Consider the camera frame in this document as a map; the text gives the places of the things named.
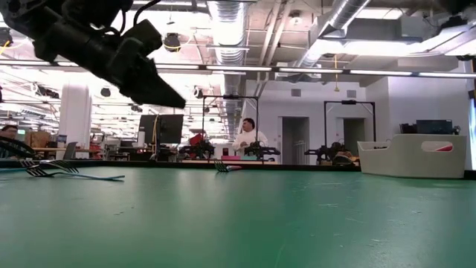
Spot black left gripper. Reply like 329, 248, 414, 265
33, 21, 187, 109

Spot pink-handled fork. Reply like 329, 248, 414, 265
213, 159, 242, 173

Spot black monitor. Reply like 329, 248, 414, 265
138, 114, 157, 145
158, 113, 185, 145
415, 118, 454, 135

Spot black ceiling lamp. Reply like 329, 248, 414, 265
163, 32, 182, 53

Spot long ceiling light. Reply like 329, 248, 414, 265
154, 64, 274, 73
349, 68, 476, 80

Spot background robot arms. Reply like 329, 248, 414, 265
179, 133, 216, 160
243, 143, 282, 159
303, 141, 360, 167

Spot white column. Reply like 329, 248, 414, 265
58, 72, 93, 150

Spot gray chair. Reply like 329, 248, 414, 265
61, 141, 80, 161

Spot person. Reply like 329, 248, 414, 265
232, 118, 269, 157
0, 124, 20, 159

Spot cardboard box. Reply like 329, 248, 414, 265
24, 130, 52, 149

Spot black curved tube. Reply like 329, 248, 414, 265
0, 135, 36, 160

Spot green table mat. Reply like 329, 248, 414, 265
0, 165, 476, 268

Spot gray door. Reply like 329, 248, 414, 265
342, 117, 367, 144
281, 116, 311, 165

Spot white plastic bin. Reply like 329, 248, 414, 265
357, 133, 468, 179

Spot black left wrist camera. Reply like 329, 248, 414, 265
120, 18, 174, 57

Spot black station frame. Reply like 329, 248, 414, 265
323, 99, 376, 165
202, 95, 260, 163

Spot silver air duct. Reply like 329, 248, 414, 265
207, 0, 249, 98
297, 0, 373, 74

